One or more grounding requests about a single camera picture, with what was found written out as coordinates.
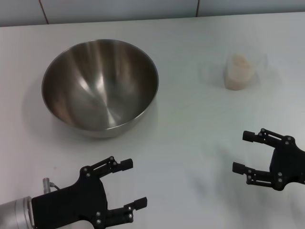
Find left arm connector cable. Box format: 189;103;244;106
42;177;60;194

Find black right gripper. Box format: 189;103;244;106
232;128;305;191

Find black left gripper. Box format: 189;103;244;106
31;156;148;229

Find stainless steel mixing bowl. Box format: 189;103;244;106
41;39;160;139

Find white rice grains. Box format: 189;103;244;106
226;55;253;91

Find clear plastic measuring cup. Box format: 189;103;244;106
223;53;269;91

